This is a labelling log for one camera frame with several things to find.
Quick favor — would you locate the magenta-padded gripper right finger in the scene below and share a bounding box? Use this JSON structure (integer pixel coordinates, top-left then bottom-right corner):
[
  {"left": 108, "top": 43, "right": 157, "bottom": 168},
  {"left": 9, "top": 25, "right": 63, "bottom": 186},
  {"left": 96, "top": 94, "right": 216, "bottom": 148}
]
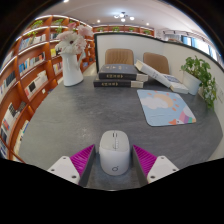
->
[{"left": 132, "top": 144, "right": 180, "bottom": 187}]

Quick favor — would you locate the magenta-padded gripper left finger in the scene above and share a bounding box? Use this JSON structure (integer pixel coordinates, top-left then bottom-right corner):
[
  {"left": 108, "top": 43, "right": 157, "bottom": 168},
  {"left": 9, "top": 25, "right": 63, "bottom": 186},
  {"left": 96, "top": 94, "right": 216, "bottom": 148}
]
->
[{"left": 46, "top": 143, "right": 98, "bottom": 188}]

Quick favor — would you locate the white computer mouse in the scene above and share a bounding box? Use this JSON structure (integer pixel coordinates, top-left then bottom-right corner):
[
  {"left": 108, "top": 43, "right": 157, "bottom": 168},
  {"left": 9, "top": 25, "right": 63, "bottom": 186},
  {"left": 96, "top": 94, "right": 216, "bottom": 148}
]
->
[{"left": 98, "top": 129, "right": 132, "bottom": 177}]

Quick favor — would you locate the pastel cartoon print mouse pad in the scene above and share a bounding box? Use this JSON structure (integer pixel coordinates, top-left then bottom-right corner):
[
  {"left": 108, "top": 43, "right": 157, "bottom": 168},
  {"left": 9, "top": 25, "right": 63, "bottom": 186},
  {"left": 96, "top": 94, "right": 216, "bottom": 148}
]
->
[{"left": 136, "top": 88, "right": 198, "bottom": 128}]

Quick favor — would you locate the blue and white book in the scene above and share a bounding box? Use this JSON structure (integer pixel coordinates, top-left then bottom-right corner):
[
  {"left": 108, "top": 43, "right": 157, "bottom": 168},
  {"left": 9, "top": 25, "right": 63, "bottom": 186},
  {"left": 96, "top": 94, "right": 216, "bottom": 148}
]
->
[{"left": 163, "top": 73, "right": 190, "bottom": 95}]

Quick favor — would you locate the thick white book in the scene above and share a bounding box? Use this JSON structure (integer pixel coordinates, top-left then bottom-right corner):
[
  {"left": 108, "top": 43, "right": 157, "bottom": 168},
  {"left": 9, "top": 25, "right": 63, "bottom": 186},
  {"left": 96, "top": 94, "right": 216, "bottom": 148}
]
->
[{"left": 134, "top": 59, "right": 174, "bottom": 88}]

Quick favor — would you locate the orange wooden bookshelf unit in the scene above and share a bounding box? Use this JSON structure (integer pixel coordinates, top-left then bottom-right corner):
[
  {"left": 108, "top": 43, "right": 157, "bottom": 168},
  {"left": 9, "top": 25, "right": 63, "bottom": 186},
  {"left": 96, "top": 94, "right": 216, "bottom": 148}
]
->
[{"left": 0, "top": 13, "right": 97, "bottom": 164}]

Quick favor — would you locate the green plant in white pot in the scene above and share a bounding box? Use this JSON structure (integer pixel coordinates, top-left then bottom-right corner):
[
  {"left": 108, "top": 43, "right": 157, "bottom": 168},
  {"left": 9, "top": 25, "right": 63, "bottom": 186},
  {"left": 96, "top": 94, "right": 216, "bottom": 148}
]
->
[{"left": 180, "top": 55, "right": 218, "bottom": 111}]

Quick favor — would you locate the white vase with pink flowers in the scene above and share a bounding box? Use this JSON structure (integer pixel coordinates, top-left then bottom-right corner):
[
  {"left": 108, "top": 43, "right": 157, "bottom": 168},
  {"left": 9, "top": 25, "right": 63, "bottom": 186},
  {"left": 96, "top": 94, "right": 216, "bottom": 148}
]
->
[{"left": 54, "top": 22, "right": 95, "bottom": 88}]

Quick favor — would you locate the tan upholstered chair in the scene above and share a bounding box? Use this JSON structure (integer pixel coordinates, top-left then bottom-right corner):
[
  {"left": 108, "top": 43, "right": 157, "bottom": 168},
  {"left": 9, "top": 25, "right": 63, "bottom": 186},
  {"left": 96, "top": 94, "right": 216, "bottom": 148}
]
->
[
  {"left": 143, "top": 51, "right": 170, "bottom": 76},
  {"left": 104, "top": 48, "right": 135, "bottom": 66}
]

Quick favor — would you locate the thick dark hardcover book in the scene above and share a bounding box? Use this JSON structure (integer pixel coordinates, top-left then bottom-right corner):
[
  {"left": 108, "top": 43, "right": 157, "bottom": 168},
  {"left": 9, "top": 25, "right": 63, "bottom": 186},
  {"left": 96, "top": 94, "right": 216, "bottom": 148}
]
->
[{"left": 98, "top": 63, "right": 149, "bottom": 82}]

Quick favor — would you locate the window with sheer curtains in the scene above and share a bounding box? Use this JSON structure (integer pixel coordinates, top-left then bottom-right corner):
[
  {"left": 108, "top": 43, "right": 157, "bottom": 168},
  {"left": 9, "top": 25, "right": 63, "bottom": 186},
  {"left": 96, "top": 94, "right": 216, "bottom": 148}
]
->
[{"left": 163, "top": 29, "right": 224, "bottom": 61}]

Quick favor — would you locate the ceiling spotlight cluster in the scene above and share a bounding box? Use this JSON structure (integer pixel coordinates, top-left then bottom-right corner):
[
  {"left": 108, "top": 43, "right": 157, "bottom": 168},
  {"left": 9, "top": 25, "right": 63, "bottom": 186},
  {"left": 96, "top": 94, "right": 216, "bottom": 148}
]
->
[{"left": 113, "top": 11, "right": 136, "bottom": 24}]

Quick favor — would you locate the wooden wall shelf with plants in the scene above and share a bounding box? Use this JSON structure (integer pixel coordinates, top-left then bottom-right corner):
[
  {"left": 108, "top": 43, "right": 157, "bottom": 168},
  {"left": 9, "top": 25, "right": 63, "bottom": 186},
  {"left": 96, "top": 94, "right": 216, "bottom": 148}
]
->
[{"left": 92, "top": 23, "right": 156, "bottom": 37}]

